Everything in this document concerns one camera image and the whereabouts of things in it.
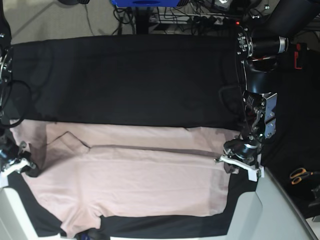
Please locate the white chair left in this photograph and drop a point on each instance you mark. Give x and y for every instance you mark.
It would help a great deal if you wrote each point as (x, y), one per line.
(14, 221)

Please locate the pink T-shirt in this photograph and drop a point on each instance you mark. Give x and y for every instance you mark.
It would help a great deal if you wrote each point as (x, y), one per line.
(128, 181)

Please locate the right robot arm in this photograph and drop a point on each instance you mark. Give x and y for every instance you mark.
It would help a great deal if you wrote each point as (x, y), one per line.
(6, 77)

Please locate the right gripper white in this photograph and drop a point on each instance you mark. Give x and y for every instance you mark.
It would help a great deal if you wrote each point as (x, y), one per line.
(14, 158)

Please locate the red black clamp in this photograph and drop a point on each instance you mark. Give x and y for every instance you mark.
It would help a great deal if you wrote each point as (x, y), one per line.
(300, 54)

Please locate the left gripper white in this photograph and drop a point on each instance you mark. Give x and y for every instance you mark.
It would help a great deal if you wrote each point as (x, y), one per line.
(244, 154)

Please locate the white chair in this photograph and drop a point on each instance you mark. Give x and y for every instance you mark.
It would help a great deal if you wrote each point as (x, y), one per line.
(14, 221)
(268, 214)

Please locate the black table cloth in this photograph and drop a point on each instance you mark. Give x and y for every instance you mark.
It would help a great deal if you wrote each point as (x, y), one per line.
(168, 81)

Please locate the orange handled scissors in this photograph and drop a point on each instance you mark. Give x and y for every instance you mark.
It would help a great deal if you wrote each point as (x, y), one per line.
(300, 174)

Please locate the blue box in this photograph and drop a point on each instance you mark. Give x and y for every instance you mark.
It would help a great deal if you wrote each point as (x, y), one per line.
(145, 3)

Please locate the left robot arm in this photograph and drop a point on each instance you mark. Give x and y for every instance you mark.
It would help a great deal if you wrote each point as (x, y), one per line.
(263, 45)

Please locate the white chair right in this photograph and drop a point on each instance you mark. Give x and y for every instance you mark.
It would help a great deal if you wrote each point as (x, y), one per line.
(268, 214)

